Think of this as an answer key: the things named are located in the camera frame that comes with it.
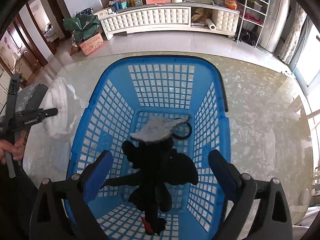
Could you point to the person's left hand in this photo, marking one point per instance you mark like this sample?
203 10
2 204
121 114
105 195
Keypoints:
17 149

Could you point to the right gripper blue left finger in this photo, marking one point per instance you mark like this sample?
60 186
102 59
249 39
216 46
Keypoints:
95 175

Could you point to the beige patterned curtain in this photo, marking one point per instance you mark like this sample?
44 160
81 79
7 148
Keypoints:
291 43

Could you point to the tall grey air conditioner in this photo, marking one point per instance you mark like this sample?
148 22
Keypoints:
274 24

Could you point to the white metal shelf rack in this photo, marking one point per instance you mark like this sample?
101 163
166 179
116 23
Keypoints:
252 20

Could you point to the green plastic bag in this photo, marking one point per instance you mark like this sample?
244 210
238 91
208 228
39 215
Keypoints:
82 27

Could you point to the black hair band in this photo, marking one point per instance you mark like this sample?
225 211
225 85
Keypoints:
182 131

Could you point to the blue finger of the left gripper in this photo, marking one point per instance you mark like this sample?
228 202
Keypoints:
45 113

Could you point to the black plush toy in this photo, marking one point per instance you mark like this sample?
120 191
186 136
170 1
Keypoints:
157 164

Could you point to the white tufted TV cabinet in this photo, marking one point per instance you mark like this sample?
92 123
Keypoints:
184 16

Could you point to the paper towel roll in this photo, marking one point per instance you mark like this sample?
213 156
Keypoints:
210 24

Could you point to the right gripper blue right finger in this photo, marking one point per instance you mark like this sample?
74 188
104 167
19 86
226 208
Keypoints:
228 177

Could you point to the grey felt cloth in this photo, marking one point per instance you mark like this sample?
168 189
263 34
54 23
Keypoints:
158 129

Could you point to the blue plastic laundry basket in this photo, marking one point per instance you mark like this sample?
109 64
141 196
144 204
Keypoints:
163 104

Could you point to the pink cardboard box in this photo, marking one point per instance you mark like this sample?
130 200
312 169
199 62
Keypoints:
92 44

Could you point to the white quilted cloth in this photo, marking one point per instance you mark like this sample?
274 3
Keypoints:
62 96

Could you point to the orange bag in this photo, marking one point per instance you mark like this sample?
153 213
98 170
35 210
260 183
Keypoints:
231 4

